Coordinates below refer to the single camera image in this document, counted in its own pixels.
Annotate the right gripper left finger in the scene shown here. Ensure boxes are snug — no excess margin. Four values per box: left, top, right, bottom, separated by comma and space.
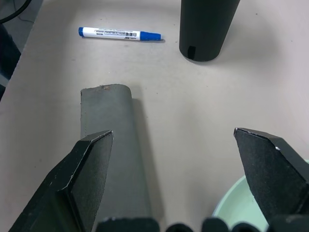
9, 130, 114, 232

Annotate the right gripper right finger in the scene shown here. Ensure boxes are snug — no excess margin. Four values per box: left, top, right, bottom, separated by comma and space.
233, 127, 309, 219

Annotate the grey glasses case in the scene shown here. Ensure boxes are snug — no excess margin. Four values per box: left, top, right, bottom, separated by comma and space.
79, 83, 155, 220

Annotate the black plastic cup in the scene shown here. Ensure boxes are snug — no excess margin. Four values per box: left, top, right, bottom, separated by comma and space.
178, 0, 241, 63

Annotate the mint green plate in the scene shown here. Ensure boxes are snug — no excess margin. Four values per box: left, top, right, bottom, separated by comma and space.
211, 158, 309, 232

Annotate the blue whiteboard marker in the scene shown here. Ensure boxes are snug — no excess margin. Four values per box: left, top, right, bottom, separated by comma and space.
77, 26, 163, 42

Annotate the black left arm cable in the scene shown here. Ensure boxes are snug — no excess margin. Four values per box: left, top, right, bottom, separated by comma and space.
0, 0, 28, 24

